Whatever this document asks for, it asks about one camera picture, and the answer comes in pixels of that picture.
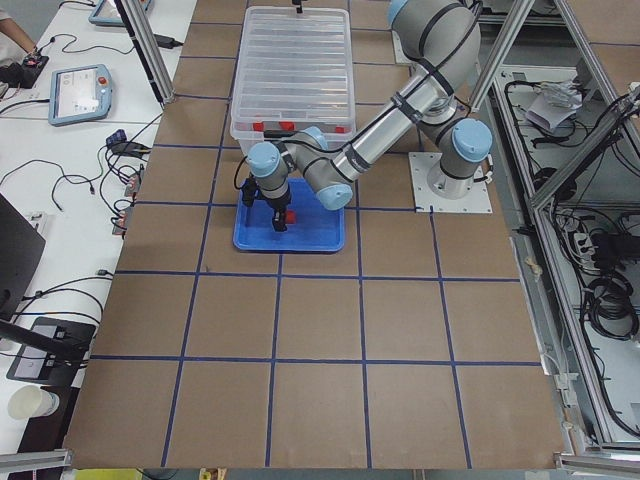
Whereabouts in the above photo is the aluminium frame post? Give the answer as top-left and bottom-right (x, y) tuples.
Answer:
(115, 0), (175, 106)

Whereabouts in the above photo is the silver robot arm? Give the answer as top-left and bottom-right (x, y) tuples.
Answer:
(241, 1), (492, 231)

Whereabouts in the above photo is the blue plastic tray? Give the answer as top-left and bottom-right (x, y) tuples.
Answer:
(233, 178), (345, 253)

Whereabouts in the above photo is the black power adapter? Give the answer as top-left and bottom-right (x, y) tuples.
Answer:
(154, 34), (183, 49)

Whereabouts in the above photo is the clear plastic storage box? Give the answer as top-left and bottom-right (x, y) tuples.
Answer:
(229, 7), (359, 156)

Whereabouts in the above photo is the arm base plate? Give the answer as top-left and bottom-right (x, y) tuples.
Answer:
(408, 152), (493, 214)

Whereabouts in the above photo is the white paper cup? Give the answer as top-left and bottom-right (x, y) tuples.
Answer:
(7, 385), (60, 420)

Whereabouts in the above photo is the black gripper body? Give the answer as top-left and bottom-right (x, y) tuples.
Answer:
(261, 187), (291, 212)

